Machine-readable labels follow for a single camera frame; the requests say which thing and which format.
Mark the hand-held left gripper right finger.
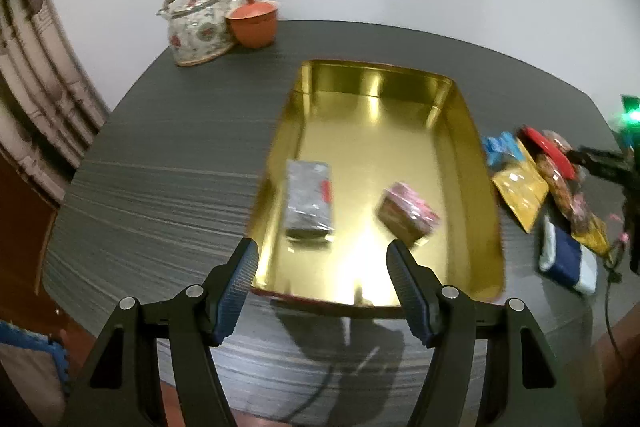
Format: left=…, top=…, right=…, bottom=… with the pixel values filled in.
left=386, top=239, right=586, bottom=427

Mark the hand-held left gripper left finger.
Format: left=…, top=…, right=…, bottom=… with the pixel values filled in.
left=57, top=237, right=261, bottom=427

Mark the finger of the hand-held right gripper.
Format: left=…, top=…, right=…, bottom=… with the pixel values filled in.
left=565, top=146, right=628, bottom=181

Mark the red snack packet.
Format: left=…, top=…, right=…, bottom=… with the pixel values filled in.
left=517, top=125, right=578, bottom=182

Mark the pink brown snack packet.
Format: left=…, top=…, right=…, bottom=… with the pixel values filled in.
left=376, top=181, right=441, bottom=249

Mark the navy white snack packet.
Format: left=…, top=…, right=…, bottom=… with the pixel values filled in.
left=537, top=214, right=599, bottom=295

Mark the blue candy packet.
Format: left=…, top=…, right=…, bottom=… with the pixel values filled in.
left=484, top=133, right=521, bottom=168

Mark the gold metal tin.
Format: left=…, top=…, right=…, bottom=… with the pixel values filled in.
left=250, top=59, right=506, bottom=310

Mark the clear nut packet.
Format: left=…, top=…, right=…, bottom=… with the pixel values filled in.
left=535, top=132, right=596, bottom=228

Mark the grey foil snack packet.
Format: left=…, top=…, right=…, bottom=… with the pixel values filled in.
left=284, top=159, right=335, bottom=242

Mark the blue edged foam mat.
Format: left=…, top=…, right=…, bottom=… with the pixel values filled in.
left=0, top=319, right=72, bottom=427

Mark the floral ceramic teapot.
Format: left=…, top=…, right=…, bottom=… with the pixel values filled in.
left=156, top=0, right=256, bottom=66

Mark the orange clay lidded cup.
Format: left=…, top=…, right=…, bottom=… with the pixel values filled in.
left=225, top=0, right=279, bottom=49

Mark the white ribbed panel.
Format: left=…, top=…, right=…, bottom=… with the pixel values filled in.
left=0, top=0, right=112, bottom=202

